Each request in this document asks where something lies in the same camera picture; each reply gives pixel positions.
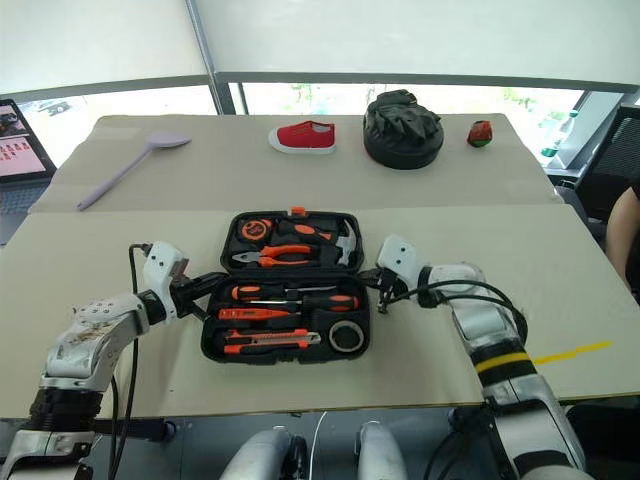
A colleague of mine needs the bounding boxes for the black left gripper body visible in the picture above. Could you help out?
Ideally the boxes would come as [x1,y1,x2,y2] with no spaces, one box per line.
[169,273,202,319]

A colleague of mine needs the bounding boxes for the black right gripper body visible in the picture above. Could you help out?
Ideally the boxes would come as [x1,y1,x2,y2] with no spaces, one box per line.
[378,267,417,307]

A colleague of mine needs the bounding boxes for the black orange screwdriver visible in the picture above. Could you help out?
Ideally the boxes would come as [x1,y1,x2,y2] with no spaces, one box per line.
[247,293,361,313]
[229,283,337,303]

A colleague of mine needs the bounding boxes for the orange tester screwdriver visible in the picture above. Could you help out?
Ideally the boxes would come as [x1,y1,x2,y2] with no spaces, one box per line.
[218,307,302,322]

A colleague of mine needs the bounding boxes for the grey electrical tape roll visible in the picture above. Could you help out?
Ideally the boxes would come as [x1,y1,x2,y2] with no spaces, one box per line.
[328,320,366,353]

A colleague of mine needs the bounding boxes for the orange black utility knife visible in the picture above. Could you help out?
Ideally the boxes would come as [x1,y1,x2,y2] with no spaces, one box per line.
[223,328,323,356]

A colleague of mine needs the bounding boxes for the black tool case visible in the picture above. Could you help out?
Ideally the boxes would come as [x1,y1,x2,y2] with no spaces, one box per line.
[200,209,372,365]

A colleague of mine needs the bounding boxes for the claw hammer orange black grip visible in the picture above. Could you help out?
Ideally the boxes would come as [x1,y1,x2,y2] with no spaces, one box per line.
[277,218,359,267]

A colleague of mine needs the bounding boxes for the orange black tape measure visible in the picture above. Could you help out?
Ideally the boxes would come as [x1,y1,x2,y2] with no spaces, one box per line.
[238,218,274,242]

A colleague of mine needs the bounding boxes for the purple silicone spatula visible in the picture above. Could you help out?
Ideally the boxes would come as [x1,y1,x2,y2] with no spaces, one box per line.
[76,130,193,211]

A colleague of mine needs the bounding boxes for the silver rounded robot leg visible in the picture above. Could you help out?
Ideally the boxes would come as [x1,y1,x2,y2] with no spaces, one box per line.
[353,421,409,480]
[218,426,307,480]

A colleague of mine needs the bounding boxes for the red canvas shoe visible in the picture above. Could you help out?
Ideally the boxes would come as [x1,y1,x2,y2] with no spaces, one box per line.
[268,120,338,156]

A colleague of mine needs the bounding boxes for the black gloves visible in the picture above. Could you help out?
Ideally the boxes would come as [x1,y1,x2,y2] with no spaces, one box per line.
[367,89,443,147]

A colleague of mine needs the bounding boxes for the red green strawberry toy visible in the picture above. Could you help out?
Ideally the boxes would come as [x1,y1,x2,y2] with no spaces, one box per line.
[467,119,495,150]

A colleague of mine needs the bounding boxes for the yellow tape strip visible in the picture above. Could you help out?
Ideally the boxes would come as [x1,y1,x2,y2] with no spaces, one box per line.
[531,340,614,367]

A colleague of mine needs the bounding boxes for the open laptop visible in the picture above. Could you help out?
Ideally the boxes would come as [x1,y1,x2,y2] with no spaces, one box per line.
[0,98,58,247]

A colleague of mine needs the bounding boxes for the green capped plastic bottle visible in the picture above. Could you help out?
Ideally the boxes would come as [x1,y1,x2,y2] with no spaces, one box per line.
[539,109,581,159]

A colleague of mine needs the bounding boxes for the black office chair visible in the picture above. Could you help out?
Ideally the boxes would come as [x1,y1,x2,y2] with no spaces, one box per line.
[574,103,640,226]

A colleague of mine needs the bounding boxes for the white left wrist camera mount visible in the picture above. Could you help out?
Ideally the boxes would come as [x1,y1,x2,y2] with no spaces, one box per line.
[142,241,192,319]

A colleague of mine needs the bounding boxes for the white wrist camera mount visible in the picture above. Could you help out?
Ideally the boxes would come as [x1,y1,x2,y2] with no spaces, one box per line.
[376,234,433,287]
[142,241,192,319]

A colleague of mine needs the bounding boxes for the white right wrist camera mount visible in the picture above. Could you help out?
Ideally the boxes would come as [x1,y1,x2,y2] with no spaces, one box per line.
[376,234,433,287]

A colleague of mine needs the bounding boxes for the orange handled pliers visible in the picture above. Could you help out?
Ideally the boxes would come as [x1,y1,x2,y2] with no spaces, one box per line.
[231,243,313,268]

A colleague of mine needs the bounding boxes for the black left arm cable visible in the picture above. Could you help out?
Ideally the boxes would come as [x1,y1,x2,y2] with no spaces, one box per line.
[106,242,153,480]

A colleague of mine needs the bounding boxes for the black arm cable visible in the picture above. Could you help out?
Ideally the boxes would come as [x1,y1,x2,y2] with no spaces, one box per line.
[394,279,529,354]
[106,242,153,480]

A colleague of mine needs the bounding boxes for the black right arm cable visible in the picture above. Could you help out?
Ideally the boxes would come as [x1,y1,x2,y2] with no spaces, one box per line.
[394,279,529,354]

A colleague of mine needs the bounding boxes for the thin white cable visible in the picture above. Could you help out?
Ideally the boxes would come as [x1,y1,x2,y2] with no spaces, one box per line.
[306,410,329,480]

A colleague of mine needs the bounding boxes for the grey window frame rail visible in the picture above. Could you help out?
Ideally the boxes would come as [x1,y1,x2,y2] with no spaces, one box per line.
[0,71,640,117]

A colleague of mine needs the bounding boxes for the grey vertical window post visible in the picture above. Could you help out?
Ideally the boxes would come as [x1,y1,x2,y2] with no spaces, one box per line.
[184,0,224,117]

